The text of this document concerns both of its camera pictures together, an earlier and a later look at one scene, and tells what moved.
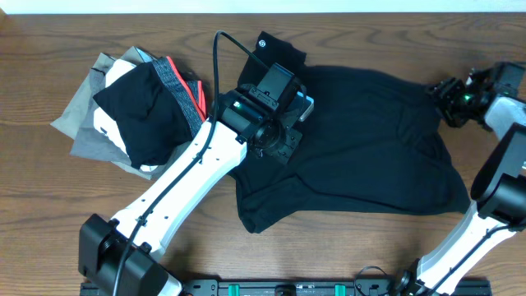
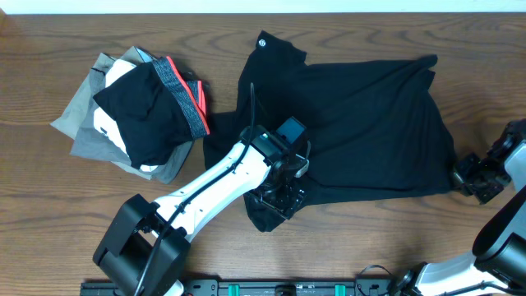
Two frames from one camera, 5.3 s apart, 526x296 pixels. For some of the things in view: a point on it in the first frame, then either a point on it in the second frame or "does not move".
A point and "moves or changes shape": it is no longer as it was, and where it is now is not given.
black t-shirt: x=375 y=145 moves or changes shape
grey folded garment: x=78 y=122 does not move
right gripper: x=447 y=92 -> x=459 y=173
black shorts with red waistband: x=157 y=111 does not move
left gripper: x=290 y=145 -> x=279 y=201
